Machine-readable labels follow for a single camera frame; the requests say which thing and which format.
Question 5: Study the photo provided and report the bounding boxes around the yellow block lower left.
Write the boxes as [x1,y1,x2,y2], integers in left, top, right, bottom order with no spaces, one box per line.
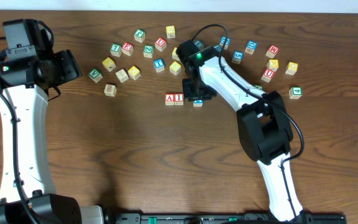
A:
[128,65,141,80]

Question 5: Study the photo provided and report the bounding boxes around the red M block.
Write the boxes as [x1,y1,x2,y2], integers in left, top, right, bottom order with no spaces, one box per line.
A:
[265,45,279,58]

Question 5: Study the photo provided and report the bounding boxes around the green J block top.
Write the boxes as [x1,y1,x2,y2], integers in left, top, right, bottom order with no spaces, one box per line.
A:
[134,29,146,43]

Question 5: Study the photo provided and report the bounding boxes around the pineapple picture block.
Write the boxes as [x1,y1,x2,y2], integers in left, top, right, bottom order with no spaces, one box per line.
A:
[104,84,117,97]

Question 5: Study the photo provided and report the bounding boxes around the green V block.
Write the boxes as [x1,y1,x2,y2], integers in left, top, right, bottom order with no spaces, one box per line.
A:
[88,68,103,83]

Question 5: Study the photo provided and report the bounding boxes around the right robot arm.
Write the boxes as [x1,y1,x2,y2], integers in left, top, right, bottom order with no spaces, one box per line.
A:
[177,43,303,222]

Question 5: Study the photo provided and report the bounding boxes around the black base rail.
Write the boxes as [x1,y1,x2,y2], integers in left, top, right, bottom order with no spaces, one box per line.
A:
[103,213,347,224]

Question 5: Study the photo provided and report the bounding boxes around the red u block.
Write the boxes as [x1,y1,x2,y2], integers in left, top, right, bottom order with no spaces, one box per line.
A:
[155,37,167,52]
[261,68,275,83]

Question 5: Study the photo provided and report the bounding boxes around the blue T block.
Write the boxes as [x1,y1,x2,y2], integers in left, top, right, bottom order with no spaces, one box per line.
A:
[154,58,165,73]

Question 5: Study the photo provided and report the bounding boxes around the green 4 block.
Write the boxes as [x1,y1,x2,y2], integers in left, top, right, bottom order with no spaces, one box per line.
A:
[289,86,303,99]

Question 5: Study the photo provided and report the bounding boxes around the plain I-side block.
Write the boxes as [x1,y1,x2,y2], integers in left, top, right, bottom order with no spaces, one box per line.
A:
[116,69,129,83]

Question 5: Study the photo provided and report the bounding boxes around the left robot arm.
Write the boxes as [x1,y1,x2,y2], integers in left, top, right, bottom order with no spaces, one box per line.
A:
[0,45,105,223]

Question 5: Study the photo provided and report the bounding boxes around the red U block right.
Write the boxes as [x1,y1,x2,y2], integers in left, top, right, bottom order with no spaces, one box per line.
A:
[261,68,275,83]

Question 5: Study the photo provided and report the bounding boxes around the green Z block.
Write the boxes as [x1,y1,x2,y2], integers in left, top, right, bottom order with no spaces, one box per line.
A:
[143,45,154,58]

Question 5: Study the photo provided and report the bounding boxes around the yellow block centre upper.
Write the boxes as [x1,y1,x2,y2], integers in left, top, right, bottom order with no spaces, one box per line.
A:
[172,47,180,61]

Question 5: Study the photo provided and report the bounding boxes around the blue P block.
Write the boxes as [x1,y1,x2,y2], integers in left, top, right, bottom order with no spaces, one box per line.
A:
[214,45,222,52]

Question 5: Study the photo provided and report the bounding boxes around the red A block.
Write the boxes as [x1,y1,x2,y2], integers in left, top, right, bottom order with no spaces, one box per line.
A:
[165,93,175,106]

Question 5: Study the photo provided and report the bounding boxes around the yellow K block left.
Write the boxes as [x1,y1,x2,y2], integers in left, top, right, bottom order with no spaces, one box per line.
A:
[102,57,116,72]

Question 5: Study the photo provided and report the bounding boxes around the blue 5 block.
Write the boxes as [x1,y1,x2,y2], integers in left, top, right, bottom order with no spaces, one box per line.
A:
[232,50,244,64]

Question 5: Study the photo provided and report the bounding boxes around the yellow block centre lower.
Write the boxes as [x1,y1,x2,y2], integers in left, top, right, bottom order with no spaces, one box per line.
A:
[170,61,181,75]

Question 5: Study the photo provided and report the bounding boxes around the red E block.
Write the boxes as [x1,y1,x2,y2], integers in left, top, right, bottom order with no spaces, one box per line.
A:
[121,42,134,56]

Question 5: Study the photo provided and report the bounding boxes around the blue L block upper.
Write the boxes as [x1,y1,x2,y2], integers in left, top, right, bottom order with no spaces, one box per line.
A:
[194,40,204,50]

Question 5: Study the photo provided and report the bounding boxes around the yellow block far right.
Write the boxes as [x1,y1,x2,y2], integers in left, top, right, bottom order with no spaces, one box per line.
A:
[285,62,298,75]

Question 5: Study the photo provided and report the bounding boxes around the green j block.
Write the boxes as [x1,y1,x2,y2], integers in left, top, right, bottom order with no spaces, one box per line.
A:
[134,29,146,43]
[254,85,263,91]

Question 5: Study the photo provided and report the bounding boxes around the yellow block right inner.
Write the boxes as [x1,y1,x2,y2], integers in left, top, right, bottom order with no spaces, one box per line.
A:
[267,59,279,72]

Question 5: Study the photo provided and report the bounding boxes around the red I block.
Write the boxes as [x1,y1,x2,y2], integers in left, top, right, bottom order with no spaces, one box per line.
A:
[174,93,184,106]

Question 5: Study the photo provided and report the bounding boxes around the red U block left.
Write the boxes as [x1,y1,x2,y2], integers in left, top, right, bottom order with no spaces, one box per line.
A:
[155,37,167,52]

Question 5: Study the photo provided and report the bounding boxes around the yellow block top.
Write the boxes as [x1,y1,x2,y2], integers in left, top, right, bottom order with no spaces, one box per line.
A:
[166,26,176,39]

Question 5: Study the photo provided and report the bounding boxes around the blue D block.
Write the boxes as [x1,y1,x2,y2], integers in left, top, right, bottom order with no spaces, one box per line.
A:
[219,36,231,50]

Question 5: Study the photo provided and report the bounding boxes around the green 7 block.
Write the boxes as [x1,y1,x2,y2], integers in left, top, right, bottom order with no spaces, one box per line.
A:
[110,44,122,57]

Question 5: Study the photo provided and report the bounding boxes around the green J block right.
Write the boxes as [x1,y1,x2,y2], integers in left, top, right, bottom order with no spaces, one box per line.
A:
[254,85,263,91]

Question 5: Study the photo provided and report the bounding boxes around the blue 2 block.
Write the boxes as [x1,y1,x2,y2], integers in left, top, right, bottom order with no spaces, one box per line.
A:
[193,100,203,107]

